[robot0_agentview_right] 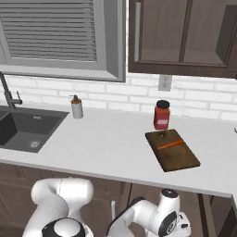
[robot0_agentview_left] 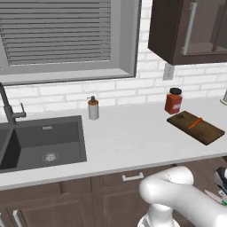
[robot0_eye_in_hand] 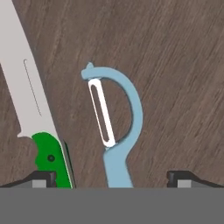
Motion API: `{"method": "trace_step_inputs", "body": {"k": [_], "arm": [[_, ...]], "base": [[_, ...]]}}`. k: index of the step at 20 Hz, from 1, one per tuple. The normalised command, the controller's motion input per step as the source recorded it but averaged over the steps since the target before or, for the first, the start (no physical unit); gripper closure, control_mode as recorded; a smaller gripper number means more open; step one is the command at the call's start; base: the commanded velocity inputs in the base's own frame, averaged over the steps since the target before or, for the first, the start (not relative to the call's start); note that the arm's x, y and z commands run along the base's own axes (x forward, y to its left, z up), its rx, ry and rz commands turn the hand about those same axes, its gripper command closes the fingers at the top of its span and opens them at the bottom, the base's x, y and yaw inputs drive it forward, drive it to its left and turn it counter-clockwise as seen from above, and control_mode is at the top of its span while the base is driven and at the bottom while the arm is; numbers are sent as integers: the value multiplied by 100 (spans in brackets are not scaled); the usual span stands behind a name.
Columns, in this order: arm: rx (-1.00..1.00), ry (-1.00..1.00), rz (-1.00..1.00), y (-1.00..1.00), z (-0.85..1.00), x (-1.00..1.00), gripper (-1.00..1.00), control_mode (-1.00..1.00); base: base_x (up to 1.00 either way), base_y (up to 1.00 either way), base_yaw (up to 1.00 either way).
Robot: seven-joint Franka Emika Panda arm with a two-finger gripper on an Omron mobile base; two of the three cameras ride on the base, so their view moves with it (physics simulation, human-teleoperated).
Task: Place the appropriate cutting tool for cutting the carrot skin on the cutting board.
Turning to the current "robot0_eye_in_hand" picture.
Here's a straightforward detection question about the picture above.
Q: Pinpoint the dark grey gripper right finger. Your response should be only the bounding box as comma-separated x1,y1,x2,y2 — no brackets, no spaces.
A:
166,170,224,189

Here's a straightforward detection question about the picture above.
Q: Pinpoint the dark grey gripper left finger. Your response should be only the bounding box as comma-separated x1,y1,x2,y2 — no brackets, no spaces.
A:
0,171,58,189

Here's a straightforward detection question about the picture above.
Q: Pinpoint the light blue peeler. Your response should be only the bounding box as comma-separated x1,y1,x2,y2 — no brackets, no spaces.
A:
80,61,144,189

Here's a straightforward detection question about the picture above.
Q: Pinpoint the green handled knife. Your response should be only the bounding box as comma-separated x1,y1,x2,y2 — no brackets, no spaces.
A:
0,0,77,189

